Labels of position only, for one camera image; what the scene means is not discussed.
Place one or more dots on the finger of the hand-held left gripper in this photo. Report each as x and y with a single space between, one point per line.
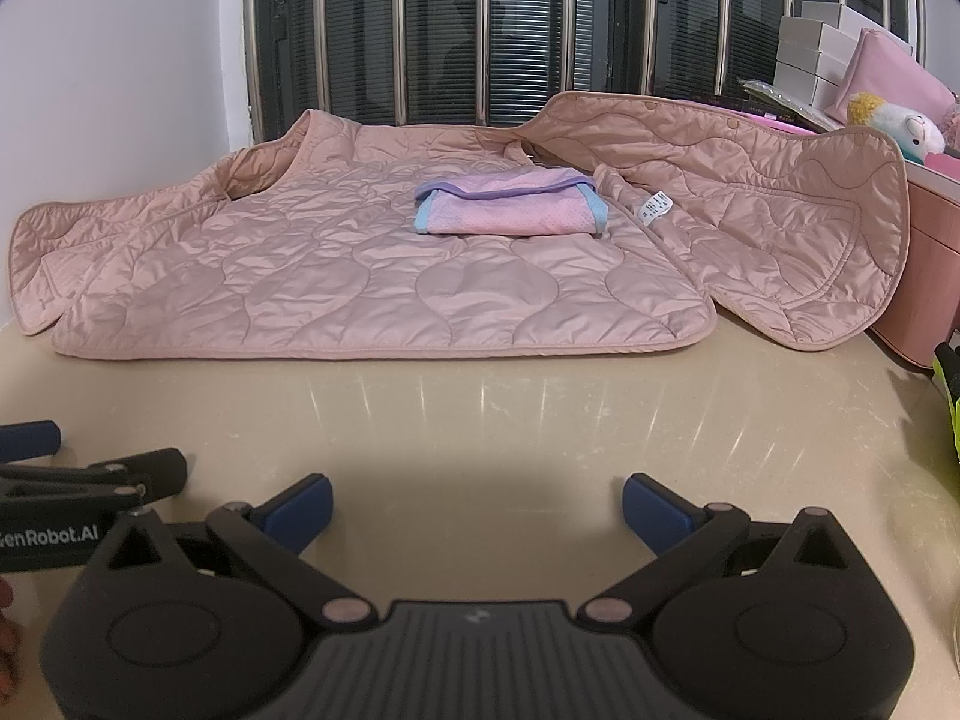
150 469
34 439

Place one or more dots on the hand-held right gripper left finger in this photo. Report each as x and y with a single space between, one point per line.
296 514

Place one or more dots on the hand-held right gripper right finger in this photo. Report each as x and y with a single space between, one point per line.
664 514

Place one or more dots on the pink blue mesh shirt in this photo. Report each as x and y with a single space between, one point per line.
510 210

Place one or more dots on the person's left hand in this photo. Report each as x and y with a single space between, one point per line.
6 634

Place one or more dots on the pink quilted jacket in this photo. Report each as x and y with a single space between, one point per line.
300 262

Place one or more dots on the yellow-green object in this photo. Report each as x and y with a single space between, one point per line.
951 405

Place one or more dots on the pink storage cabinet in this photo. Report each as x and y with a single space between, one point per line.
930 262

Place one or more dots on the silver patterned packet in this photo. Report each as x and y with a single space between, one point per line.
780 94

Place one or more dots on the white plush toy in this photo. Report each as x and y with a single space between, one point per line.
911 131

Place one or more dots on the metal window railing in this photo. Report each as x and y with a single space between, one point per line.
321 30

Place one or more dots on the stack of white boxes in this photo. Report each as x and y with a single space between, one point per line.
817 45

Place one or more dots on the dark glass window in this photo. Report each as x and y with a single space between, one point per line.
435 30

